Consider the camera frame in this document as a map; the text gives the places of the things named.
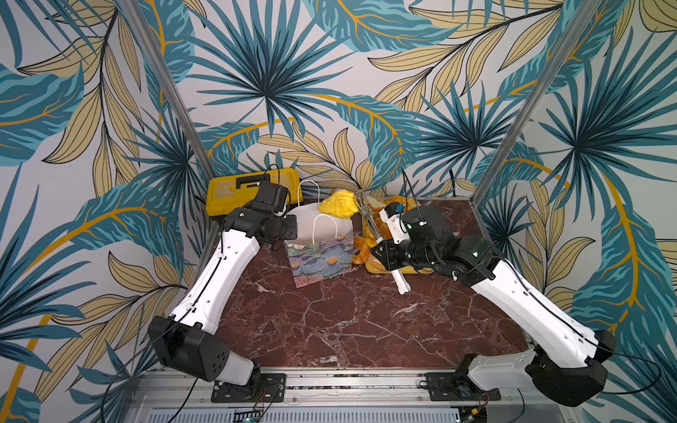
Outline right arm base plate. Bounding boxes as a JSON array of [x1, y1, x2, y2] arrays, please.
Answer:
[[418, 372, 502, 404]]

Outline yellow smooth bread roll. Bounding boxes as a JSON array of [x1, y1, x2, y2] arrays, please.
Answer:
[[318, 190, 360, 220]]

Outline ring shaped twisted bread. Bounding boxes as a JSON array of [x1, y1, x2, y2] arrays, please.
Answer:
[[352, 236, 377, 265]]

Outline yellow plastic tray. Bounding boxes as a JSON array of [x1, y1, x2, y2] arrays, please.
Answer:
[[360, 210, 435, 276]]

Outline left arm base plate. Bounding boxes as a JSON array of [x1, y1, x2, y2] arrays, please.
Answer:
[[211, 373, 287, 404]]

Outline left aluminium corner post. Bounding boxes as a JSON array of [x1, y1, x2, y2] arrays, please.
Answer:
[[119, 0, 216, 180]]

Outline right aluminium corner post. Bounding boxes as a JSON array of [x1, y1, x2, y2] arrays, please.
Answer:
[[470, 0, 601, 208]]

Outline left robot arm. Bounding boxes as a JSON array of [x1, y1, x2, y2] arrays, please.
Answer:
[[148, 181, 297, 386]]

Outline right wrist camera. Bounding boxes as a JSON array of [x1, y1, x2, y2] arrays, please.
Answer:
[[378, 203, 413, 295]]

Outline braided golden bread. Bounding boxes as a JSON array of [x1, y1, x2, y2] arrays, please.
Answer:
[[368, 196, 420, 213]]

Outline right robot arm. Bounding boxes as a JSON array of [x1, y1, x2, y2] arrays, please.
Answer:
[[371, 203, 616, 407]]

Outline floral paper bag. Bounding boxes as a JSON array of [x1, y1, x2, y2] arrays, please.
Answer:
[[285, 188, 354, 288]]

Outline aluminium front rail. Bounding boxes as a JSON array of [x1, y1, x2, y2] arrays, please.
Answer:
[[124, 368, 584, 422]]

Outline yellow tool box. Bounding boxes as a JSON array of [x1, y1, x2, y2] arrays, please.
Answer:
[[206, 168, 303, 218]]

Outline aluminium corner post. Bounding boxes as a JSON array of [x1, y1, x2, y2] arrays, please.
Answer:
[[470, 0, 601, 208], [119, 0, 216, 180]]

